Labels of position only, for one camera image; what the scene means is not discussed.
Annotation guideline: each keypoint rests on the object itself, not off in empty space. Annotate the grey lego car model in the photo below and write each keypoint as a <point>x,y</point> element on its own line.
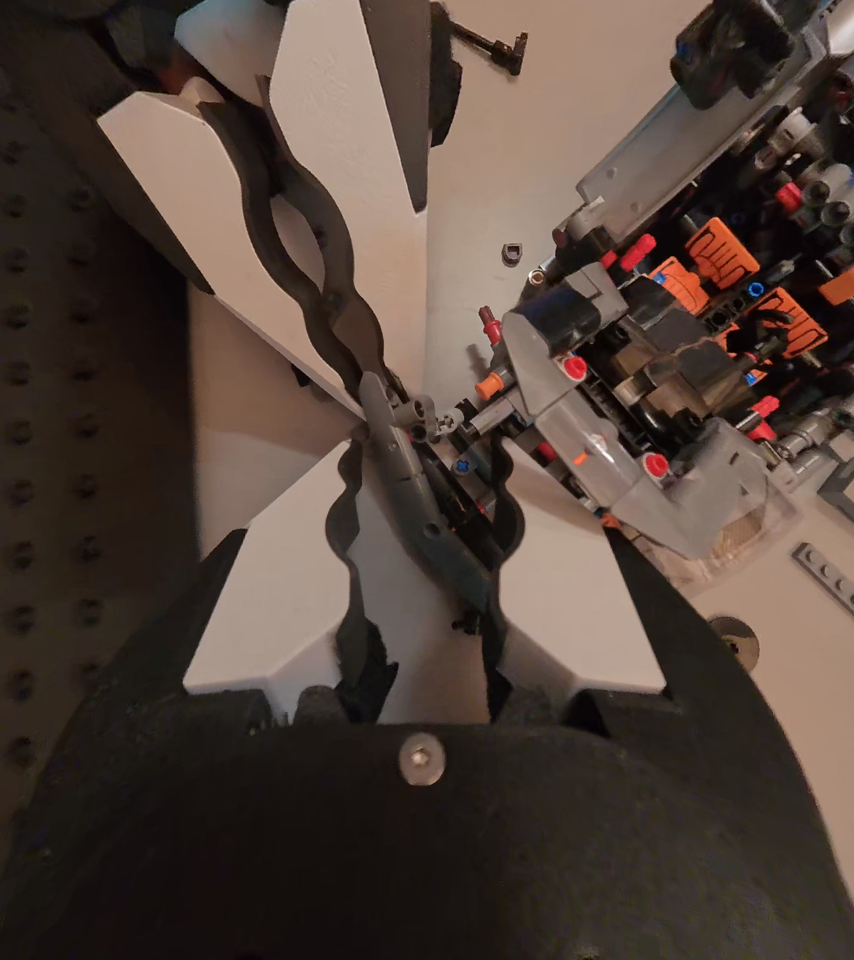
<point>547,360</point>

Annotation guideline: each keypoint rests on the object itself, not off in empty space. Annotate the dark round lego piece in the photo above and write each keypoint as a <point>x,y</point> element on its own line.
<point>733,639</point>

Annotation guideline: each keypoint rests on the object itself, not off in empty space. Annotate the black lego axle pin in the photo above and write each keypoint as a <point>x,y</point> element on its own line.
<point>490,43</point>

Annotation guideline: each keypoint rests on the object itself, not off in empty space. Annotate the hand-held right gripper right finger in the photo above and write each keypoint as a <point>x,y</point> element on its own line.
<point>584,615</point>

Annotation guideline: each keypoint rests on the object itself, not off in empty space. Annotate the dark dimpled panel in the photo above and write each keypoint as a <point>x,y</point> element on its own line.
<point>36,375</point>

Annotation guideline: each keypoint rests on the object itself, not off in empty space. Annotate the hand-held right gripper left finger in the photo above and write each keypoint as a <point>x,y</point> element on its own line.
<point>269,615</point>

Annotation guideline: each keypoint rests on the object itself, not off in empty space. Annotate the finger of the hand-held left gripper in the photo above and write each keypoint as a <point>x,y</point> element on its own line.
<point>171,187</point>
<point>344,150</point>

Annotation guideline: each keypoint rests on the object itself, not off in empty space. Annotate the grey long lego plate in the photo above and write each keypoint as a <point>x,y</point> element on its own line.
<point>847,600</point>

